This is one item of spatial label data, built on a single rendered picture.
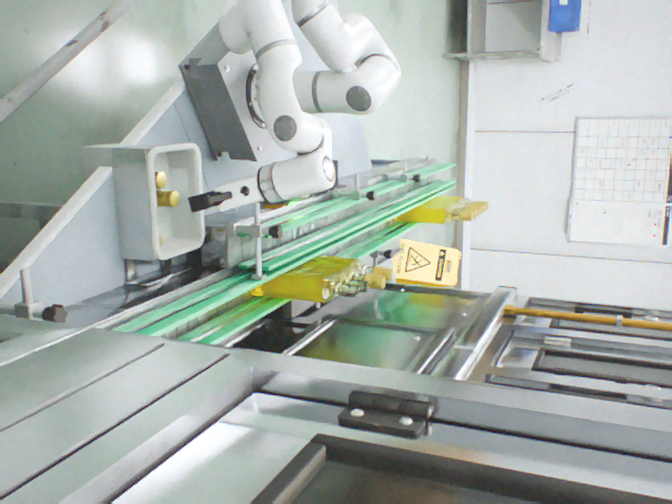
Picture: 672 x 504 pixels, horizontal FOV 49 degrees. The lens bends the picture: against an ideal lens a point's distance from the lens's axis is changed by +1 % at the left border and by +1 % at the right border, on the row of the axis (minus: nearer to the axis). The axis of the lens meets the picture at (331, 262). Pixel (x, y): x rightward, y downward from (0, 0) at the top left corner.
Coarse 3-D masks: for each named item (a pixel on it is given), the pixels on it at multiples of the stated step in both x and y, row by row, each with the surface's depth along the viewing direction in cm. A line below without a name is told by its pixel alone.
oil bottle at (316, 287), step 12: (276, 276) 167; (288, 276) 166; (300, 276) 165; (312, 276) 165; (324, 276) 165; (264, 288) 168; (276, 288) 167; (288, 288) 166; (300, 288) 165; (312, 288) 164; (324, 288) 162; (312, 300) 164; (324, 300) 163
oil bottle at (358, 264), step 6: (318, 258) 183; (324, 258) 183; (330, 258) 182; (336, 258) 182; (342, 258) 182; (348, 258) 182; (342, 264) 179; (348, 264) 178; (354, 264) 178; (360, 264) 178; (360, 270) 178
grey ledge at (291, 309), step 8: (384, 248) 260; (392, 248) 269; (400, 248) 277; (368, 256) 245; (368, 264) 246; (288, 304) 193; (296, 304) 195; (304, 304) 200; (312, 304) 205; (288, 312) 193; (296, 312) 195
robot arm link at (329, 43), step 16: (320, 16) 151; (336, 16) 153; (352, 16) 159; (304, 32) 154; (320, 32) 152; (336, 32) 152; (352, 32) 155; (368, 32) 159; (320, 48) 154; (336, 48) 153; (352, 48) 154; (368, 48) 162; (384, 48) 163; (336, 64) 155; (352, 64) 157
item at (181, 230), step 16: (192, 144) 151; (160, 160) 153; (176, 160) 155; (192, 160) 153; (176, 176) 155; (192, 176) 154; (192, 192) 155; (160, 208) 154; (176, 208) 157; (160, 224) 154; (176, 224) 158; (192, 224) 157; (176, 240) 156; (192, 240) 157; (160, 256) 143
